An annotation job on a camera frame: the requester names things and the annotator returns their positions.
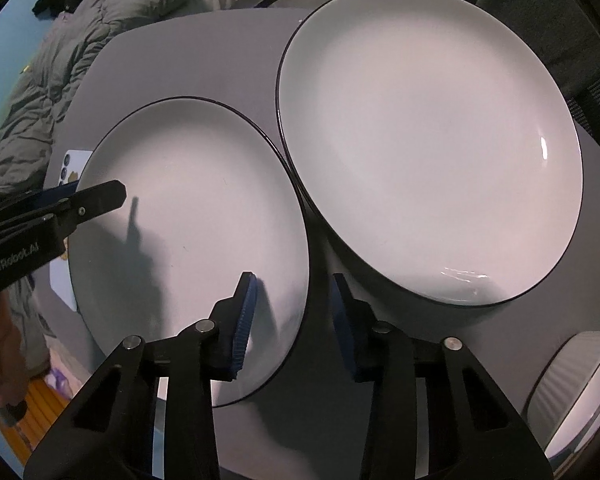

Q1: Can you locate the large white ribbed bowl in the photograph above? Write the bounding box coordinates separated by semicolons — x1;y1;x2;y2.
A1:
522;330;600;471

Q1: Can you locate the white smartphone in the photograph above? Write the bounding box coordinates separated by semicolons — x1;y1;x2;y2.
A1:
50;149;95;311

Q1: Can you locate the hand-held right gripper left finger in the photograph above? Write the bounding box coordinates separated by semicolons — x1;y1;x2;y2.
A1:
24;271;261;480

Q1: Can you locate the grey puffer jacket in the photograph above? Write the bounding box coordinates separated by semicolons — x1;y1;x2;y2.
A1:
0;0;196;341

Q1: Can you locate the dark grey fabric chair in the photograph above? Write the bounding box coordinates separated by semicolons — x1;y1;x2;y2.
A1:
445;0;600;161

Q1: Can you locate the small white dark-rimmed plate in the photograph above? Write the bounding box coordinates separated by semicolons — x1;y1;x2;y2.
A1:
67;96;311;408

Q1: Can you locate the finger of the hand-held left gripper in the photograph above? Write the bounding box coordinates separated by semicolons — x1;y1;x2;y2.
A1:
45;180;127;235
0;182;81;221

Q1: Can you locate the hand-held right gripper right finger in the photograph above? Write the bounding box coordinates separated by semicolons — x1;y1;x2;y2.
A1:
331;272;555;480

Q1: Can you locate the orange striped mat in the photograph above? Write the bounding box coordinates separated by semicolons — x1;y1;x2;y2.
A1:
0;375;76;461

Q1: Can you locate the large white dark-rimmed plate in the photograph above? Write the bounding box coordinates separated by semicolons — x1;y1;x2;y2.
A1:
276;0;584;308

